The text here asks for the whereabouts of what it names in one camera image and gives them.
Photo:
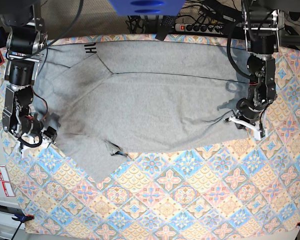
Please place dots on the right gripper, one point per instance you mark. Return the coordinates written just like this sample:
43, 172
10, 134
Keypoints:
29, 125

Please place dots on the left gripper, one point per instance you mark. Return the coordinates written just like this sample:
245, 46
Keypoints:
248, 112

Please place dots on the grey T-shirt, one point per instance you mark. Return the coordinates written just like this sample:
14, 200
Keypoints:
112, 98

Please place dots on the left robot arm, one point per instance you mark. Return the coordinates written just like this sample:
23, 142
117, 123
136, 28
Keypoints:
260, 26

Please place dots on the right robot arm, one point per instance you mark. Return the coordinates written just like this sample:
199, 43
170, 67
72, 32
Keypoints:
26, 39

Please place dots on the red white stickers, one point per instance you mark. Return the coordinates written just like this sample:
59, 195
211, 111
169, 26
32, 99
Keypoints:
5, 182

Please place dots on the patterned tablecloth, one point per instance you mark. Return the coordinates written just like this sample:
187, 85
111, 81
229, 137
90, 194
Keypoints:
234, 189

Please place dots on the blue orange clamp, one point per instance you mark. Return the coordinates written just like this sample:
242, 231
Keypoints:
21, 219

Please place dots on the black power strip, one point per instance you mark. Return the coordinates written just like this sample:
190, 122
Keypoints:
198, 28

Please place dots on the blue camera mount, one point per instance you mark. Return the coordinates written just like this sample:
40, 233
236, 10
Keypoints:
147, 7

